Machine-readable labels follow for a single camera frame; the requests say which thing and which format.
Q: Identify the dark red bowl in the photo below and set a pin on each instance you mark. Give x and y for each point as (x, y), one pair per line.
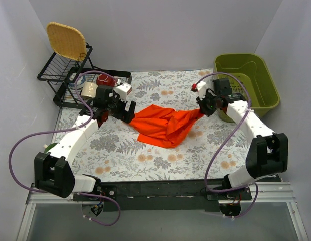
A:
(104, 79)

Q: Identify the black mounting base plate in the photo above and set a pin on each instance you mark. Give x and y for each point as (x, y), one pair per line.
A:
(162, 195)

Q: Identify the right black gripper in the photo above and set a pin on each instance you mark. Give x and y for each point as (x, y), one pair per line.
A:
(204, 106)

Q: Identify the olive green plastic tub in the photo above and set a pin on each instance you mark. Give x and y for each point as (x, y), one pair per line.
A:
(254, 75)

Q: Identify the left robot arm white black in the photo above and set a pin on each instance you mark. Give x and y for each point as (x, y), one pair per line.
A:
(52, 169)

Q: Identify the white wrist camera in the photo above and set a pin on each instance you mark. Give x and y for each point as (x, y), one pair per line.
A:
(123, 91)
(201, 88)

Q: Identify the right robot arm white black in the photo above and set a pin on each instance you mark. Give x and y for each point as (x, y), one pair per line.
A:
(268, 151)

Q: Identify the floral patterned table cloth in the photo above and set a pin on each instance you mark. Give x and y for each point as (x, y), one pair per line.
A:
(211, 148)

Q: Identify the black wire dish rack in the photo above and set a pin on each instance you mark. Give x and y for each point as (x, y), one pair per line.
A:
(60, 72)

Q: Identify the blue white patterned bowl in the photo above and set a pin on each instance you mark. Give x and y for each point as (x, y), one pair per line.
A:
(80, 82)

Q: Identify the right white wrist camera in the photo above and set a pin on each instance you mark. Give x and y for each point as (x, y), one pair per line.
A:
(201, 88)

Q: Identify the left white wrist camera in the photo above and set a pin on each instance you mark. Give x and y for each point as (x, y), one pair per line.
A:
(123, 91)

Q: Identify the aluminium rail frame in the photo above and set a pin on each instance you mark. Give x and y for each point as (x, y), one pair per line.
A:
(269, 210)

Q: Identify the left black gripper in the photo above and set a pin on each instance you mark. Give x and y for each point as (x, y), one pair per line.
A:
(123, 110)

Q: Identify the green cup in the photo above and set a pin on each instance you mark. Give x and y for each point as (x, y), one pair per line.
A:
(49, 147)

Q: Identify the cream ceramic mug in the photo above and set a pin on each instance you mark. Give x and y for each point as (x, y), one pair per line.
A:
(89, 90)

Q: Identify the woven yellow rattan tray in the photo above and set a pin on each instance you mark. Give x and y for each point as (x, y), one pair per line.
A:
(67, 41)

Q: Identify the orange t shirt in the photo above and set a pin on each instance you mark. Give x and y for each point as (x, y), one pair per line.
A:
(164, 127)

